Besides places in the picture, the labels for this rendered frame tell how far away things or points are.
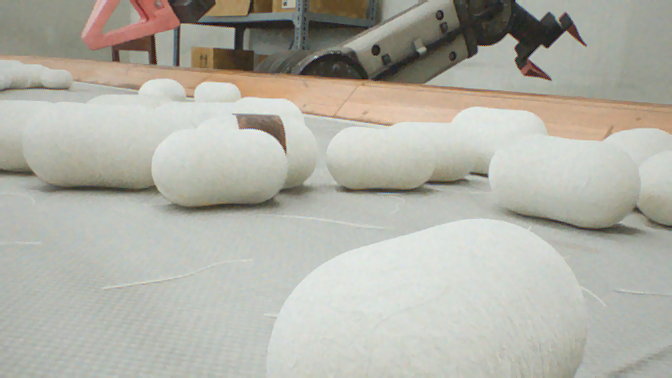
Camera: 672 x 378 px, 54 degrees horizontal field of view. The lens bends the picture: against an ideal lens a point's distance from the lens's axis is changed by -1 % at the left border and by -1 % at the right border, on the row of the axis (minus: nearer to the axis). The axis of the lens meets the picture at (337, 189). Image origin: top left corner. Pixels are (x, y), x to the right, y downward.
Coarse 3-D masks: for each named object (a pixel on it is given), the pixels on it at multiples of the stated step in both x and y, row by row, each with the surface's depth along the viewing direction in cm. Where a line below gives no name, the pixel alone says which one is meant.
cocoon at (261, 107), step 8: (248, 104) 28; (256, 104) 28; (264, 104) 27; (272, 104) 27; (280, 104) 27; (288, 104) 28; (256, 112) 27; (264, 112) 27; (272, 112) 27; (280, 112) 27; (288, 112) 27; (296, 112) 27; (304, 120) 28
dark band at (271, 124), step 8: (240, 120) 17; (248, 120) 17; (256, 120) 17; (264, 120) 17; (272, 120) 17; (280, 120) 17; (240, 128) 17; (248, 128) 17; (256, 128) 17; (264, 128) 17; (272, 128) 17; (280, 128) 17; (280, 136) 17; (280, 144) 17
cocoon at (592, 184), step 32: (512, 160) 16; (544, 160) 15; (576, 160) 15; (608, 160) 15; (512, 192) 16; (544, 192) 15; (576, 192) 15; (608, 192) 14; (576, 224) 15; (608, 224) 15
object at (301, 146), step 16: (208, 128) 17; (224, 128) 17; (288, 128) 17; (304, 128) 18; (288, 144) 17; (304, 144) 17; (288, 160) 17; (304, 160) 17; (288, 176) 17; (304, 176) 18
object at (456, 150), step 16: (400, 128) 20; (416, 128) 20; (432, 128) 20; (448, 128) 21; (464, 128) 21; (432, 144) 20; (448, 144) 20; (464, 144) 20; (448, 160) 20; (464, 160) 20; (432, 176) 21; (448, 176) 21; (464, 176) 21
